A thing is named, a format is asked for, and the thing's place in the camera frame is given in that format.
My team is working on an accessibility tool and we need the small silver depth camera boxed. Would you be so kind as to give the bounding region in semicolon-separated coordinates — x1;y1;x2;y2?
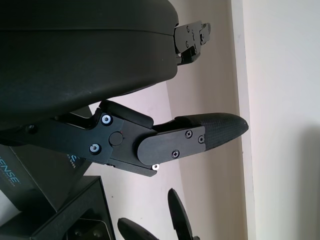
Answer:
65;218;111;240

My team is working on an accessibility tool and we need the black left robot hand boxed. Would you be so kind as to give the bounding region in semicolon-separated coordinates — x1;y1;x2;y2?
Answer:
0;0;249;179

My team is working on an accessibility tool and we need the black RealSense box lid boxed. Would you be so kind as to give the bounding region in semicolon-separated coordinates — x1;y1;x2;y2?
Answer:
0;104;101;213

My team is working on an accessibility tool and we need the black open camera box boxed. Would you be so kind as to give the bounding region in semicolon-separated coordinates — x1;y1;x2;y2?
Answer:
27;176;116;240

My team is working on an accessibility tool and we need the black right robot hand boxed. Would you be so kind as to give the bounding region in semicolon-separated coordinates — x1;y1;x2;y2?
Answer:
117;187;201;240

